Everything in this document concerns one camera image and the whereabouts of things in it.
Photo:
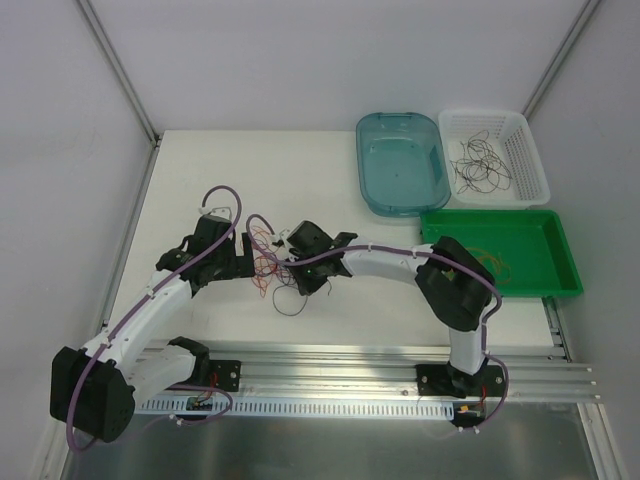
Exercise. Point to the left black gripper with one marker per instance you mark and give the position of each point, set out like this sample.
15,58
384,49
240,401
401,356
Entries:
245,255

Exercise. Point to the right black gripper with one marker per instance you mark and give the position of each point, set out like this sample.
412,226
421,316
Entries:
297,265

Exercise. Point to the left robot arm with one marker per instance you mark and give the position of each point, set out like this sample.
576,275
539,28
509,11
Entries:
95,389

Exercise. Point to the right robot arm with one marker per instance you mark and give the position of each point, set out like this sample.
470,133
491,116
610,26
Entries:
455,285

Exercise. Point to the teal transparent plastic tub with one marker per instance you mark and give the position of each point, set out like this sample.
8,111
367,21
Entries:
401,165

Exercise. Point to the white perforated plastic basket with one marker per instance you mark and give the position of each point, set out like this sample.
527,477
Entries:
492,159

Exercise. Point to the green plastic tray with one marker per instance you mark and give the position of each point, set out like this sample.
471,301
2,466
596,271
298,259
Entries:
525,250

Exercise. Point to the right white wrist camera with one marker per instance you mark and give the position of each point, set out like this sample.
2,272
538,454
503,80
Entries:
280,240

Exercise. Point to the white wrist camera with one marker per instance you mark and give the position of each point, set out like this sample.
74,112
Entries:
222,212
280,240

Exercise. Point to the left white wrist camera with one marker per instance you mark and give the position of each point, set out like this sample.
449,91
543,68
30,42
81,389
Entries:
222,212

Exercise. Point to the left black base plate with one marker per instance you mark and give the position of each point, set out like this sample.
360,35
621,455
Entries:
225,375

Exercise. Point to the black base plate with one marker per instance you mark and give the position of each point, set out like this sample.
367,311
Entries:
437,379
225,375

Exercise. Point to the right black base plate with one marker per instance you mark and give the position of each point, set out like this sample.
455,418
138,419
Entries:
437,379

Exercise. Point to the white slotted cable duct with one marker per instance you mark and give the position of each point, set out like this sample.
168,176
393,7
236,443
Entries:
299,407

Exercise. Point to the left aluminium frame post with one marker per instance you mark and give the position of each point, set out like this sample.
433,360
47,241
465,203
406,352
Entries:
100,35

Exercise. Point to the aluminium frame post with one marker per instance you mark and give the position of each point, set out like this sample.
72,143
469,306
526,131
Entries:
100,35
585,15

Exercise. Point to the aluminium mounting rail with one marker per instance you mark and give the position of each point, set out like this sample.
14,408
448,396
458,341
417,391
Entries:
535,368

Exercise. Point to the right aluminium frame post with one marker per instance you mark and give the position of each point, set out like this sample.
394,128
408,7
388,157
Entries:
585,15

